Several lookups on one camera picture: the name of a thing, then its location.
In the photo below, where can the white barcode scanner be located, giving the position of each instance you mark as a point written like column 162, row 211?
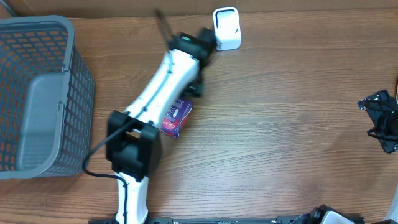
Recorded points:
column 227, row 28

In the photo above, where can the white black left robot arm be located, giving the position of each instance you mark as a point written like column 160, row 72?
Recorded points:
column 135, row 148

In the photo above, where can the red purple pad package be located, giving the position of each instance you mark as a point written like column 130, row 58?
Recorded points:
column 176, row 117

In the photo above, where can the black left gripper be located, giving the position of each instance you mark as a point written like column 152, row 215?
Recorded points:
column 196, row 92

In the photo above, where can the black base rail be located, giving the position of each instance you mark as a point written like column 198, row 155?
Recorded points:
column 277, row 220

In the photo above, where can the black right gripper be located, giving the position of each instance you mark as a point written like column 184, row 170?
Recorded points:
column 387, row 101

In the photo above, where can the gray plastic shopping basket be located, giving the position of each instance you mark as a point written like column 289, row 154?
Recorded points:
column 47, row 99

